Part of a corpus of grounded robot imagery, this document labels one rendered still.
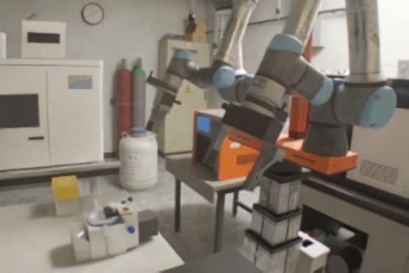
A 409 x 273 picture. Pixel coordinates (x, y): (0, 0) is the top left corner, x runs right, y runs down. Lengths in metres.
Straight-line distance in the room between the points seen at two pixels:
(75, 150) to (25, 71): 0.45
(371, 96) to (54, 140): 1.34
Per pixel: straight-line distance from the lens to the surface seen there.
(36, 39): 1.46
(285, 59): 0.60
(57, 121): 1.47
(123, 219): 0.78
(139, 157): 3.24
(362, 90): 0.78
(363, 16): 0.79
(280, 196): 1.06
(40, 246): 0.90
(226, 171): 1.85
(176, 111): 4.59
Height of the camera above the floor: 1.38
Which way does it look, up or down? 9 degrees down
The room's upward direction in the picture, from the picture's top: 3 degrees clockwise
